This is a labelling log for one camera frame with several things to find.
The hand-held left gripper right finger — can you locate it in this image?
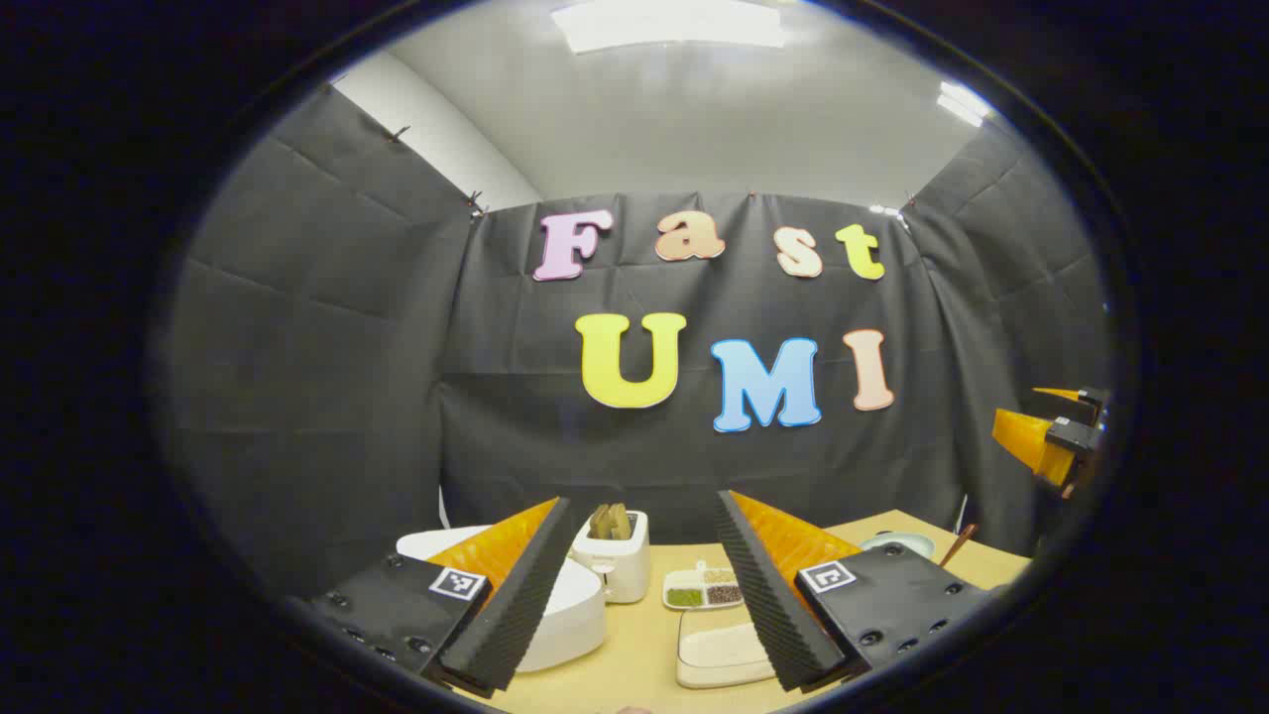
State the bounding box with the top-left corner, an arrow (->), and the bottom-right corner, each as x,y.
716,489 -> 992,693

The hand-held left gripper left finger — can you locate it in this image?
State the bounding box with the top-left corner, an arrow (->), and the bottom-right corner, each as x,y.
297,497 -> 576,698

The white rice cooker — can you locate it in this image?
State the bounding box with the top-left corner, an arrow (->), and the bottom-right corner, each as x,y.
397,526 -> 608,673

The white tray of rice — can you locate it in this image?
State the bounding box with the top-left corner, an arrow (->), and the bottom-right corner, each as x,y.
677,610 -> 776,689

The white divided grain dish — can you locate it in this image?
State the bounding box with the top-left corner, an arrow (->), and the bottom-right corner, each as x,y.
662,562 -> 745,610

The white toaster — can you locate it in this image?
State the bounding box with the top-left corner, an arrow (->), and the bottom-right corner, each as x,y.
572,511 -> 650,604

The pale green plate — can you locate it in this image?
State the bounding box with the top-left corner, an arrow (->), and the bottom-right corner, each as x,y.
861,532 -> 936,558

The black backdrop cloth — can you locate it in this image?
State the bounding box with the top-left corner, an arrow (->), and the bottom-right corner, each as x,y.
164,84 -> 1111,606

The small ceiling light panel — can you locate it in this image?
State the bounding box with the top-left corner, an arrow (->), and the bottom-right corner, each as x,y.
937,81 -> 992,128

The large ceiling light panel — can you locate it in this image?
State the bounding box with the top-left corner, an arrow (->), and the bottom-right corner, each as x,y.
551,0 -> 784,53

